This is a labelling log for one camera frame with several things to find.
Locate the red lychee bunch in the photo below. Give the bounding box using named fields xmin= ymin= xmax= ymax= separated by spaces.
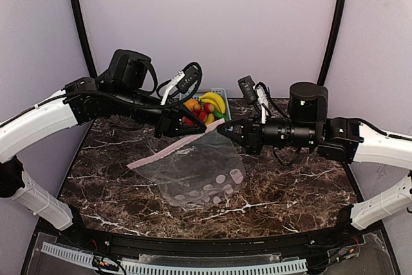
xmin=191 ymin=101 xmax=214 ymax=123

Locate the light blue plastic basket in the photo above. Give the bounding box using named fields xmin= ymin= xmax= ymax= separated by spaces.
xmin=184 ymin=90 xmax=230 ymax=126

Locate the clear zip top bag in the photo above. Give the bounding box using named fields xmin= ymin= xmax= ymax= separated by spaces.
xmin=127 ymin=120 xmax=246 ymax=209

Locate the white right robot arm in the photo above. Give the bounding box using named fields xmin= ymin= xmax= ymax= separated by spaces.
xmin=217 ymin=82 xmax=411 ymax=231

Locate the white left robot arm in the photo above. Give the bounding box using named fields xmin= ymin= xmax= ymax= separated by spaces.
xmin=1 ymin=49 xmax=206 ymax=232

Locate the orange mango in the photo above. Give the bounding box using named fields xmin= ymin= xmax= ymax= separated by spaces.
xmin=184 ymin=99 xmax=199 ymax=111

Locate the green cucumber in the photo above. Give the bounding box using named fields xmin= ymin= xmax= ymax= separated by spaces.
xmin=213 ymin=110 xmax=229 ymax=122

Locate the yellow corn cob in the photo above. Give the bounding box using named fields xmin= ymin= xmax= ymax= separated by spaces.
xmin=205 ymin=113 xmax=215 ymax=126

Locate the yellow banana bunch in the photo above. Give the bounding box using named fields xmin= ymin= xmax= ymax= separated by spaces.
xmin=199 ymin=91 xmax=227 ymax=114

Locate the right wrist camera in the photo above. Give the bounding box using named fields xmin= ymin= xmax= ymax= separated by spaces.
xmin=238 ymin=75 xmax=272 ymax=124

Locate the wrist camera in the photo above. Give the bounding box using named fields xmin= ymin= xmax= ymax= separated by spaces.
xmin=238 ymin=75 xmax=272 ymax=124
xmin=156 ymin=62 xmax=203 ymax=106

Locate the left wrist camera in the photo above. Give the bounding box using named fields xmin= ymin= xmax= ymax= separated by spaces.
xmin=156 ymin=62 xmax=203 ymax=106

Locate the black front table rail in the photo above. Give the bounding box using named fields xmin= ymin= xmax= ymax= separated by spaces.
xmin=58 ymin=227 xmax=362 ymax=258

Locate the grey slotted cable duct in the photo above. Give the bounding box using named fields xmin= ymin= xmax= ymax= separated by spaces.
xmin=41 ymin=242 xmax=308 ymax=274

